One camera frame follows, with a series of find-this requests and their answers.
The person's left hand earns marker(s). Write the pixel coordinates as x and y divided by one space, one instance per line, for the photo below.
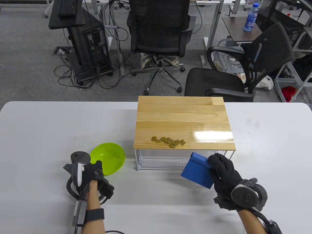
93 173

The person's right hand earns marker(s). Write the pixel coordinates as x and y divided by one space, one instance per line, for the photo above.
221 170

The blue plastic scraper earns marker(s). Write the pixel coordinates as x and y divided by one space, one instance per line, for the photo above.
197 171

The green plastic bowl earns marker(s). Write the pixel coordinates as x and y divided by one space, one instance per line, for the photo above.
112 156

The pile of raisins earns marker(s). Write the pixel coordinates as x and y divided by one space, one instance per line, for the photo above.
170 141

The wood-topped white mesh sliding drawer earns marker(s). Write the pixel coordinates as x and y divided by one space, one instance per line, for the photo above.
170 114

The person's left forearm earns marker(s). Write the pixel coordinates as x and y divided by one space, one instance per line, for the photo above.
93 197

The person's right forearm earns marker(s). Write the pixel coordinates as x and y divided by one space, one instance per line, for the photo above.
251 223

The black mesh office chair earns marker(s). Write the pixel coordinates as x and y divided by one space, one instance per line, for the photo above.
158 26

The grey left hand controller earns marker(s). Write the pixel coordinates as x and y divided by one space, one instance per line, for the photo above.
80 157

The grey hand controller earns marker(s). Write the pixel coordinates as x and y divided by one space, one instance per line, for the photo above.
246 196
80 157

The grey right hand controller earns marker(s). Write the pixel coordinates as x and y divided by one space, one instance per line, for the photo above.
246 196

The black armrest office chair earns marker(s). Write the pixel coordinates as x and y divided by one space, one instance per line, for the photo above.
214 82

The white bag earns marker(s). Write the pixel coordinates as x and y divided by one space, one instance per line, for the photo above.
265 82

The red cloth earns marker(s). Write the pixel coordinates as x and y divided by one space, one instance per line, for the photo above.
288 93

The grey metal cart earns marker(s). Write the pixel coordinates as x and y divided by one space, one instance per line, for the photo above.
302 80

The black computer tower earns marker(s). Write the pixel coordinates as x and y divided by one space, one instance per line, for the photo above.
90 43

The small brown side table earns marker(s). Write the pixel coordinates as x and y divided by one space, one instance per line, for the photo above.
238 28

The blue water bottle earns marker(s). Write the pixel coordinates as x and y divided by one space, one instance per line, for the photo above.
251 18

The black standing desk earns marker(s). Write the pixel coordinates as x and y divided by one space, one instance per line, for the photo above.
54 22

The black keyboard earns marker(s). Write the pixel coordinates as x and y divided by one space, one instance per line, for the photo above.
67 8

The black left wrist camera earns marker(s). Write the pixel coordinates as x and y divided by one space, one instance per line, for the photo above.
81 212

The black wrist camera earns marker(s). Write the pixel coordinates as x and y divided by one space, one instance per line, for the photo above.
81 212
274 228

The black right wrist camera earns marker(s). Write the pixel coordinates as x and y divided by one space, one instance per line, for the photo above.
274 228

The white desk leg frame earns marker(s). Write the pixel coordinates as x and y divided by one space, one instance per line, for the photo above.
214 26

